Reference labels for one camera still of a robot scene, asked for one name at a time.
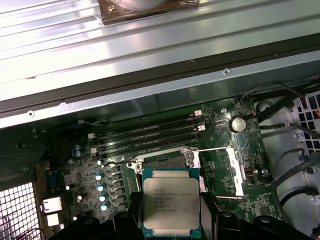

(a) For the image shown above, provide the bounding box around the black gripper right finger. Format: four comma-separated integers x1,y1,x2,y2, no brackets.
199,192,310,240

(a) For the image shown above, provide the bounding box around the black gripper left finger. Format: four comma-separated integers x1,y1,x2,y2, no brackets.
74,191,145,240

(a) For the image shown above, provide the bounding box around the silver CPU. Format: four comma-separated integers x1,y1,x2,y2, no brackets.
141,167,201,237

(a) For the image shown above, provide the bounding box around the CPU socket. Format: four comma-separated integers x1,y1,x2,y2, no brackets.
126,146,202,201

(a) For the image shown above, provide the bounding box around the RAM slot with black clips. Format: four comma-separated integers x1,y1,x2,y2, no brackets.
98,132,201,161
96,117,202,147

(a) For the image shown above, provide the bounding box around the metal socket cover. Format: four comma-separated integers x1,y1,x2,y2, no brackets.
191,147,246,201

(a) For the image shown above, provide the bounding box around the RAM slot with white clips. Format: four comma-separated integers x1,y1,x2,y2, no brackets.
88,110,203,139
91,125,206,154

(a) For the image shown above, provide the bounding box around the green motherboard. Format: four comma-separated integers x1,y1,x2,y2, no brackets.
34,96,276,240

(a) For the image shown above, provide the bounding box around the coin cell battery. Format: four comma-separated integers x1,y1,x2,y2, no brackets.
229,116,247,133

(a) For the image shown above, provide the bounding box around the black PC case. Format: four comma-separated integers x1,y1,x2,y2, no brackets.
0,32,320,240

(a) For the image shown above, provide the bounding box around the wire locking lever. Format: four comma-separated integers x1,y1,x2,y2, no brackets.
99,160,138,168

